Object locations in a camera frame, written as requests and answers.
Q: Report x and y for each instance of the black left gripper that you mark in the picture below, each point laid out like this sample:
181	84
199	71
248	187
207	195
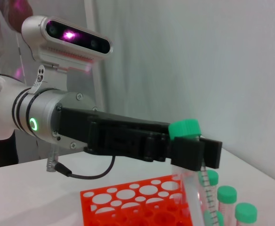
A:
109	136

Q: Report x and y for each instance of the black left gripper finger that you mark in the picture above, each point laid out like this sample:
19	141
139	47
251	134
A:
212	154
187	153

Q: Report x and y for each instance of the orange test tube rack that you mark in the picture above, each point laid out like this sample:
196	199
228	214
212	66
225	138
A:
137	215

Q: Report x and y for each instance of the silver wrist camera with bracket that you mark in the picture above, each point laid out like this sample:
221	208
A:
76	37

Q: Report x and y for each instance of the person bare forearm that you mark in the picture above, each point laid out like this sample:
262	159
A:
17	14

